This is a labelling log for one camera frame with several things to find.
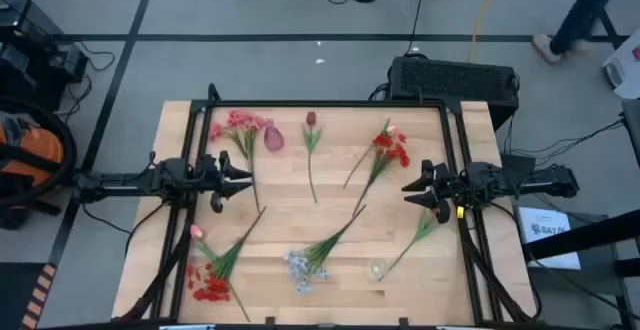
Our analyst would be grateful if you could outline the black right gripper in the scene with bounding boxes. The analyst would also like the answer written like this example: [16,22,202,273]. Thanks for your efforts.
[402,158,469,224]

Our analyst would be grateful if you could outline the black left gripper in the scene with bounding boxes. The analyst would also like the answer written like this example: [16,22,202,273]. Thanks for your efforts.
[199,150,253,215]

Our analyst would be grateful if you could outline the purple glass vase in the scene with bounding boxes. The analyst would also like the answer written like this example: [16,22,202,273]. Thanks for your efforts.
[263,124,286,153]

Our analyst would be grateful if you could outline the pink artificial flower bunch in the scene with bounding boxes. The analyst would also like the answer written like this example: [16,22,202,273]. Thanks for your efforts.
[208,108,275,216]

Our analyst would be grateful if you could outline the red artificial flower bunch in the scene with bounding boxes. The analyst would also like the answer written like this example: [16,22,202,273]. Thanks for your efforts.
[351,132,412,218]
[185,205,268,303]

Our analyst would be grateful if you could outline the clear glass vase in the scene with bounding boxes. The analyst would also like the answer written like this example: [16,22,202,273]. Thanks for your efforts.
[368,257,391,282]

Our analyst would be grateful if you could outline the dark red artificial tulip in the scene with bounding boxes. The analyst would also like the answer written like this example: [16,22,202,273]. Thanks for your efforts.
[301,110,323,205]

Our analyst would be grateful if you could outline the white artificial flower bunch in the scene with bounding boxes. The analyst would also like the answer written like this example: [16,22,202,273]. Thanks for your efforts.
[283,203,368,296]

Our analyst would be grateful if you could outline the green stemmed artificial tulip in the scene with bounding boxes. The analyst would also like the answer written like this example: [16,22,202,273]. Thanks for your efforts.
[377,209,441,284]

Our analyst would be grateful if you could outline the black computer case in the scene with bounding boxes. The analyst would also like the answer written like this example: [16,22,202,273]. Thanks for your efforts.
[388,55,520,131]

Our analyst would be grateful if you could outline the white printed box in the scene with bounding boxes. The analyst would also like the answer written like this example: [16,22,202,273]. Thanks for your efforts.
[517,206,583,271]

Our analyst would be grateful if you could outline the black metal bar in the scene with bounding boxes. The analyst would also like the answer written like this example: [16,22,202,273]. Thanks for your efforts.
[522,209,640,262]

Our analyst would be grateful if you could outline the person's shoe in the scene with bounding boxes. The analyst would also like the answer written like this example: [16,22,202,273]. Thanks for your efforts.
[531,33,565,65]

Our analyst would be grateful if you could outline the grey side cart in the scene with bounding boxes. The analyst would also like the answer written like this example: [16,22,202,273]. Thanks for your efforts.
[514,207,640,330]

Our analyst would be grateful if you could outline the orange shop vacuum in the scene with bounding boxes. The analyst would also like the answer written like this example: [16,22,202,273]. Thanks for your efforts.
[0,94,79,231]

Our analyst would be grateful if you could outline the person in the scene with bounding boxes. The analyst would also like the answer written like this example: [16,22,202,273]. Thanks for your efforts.
[548,0,637,56]

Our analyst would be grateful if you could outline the white container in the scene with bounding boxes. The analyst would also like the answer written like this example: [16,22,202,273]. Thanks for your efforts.
[602,29,640,100]

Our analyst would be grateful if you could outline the black hazard striped floor mat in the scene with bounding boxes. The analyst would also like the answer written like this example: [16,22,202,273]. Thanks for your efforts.
[0,262,57,330]

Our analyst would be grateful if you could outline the black equipment case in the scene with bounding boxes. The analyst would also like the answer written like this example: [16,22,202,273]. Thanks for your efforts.
[0,0,89,111]

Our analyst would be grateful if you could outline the black metal stand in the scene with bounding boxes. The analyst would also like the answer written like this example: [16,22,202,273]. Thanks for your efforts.
[578,0,630,50]

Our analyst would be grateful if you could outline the black aluminium table frame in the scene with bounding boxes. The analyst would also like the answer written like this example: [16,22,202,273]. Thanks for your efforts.
[112,82,539,329]

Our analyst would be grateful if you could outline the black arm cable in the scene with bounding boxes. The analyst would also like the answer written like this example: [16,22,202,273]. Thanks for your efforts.
[81,200,169,259]

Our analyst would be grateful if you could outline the black floor cable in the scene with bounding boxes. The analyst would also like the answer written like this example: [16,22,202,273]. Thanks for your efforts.
[502,117,626,169]
[54,41,117,124]

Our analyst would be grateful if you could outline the black hanging cable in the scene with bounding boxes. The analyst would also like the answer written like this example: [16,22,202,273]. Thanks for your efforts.
[405,0,429,55]

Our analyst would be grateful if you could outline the yellow cable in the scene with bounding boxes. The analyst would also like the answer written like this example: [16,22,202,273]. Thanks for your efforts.
[467,0,503,64]

